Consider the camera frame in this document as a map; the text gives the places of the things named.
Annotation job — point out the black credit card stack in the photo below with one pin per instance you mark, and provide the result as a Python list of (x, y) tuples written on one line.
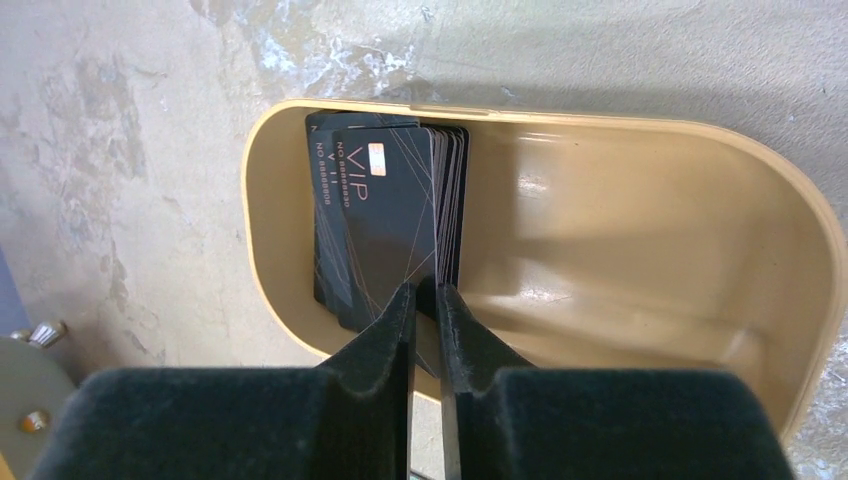
[(389, 194)]

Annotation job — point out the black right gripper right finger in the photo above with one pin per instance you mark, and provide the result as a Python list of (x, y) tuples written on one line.
[(504, 418)]

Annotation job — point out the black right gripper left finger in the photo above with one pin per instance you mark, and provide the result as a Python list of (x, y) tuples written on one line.
[(347, 418)]

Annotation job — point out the tan oval tray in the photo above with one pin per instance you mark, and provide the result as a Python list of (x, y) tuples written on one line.
[(596, 241)]

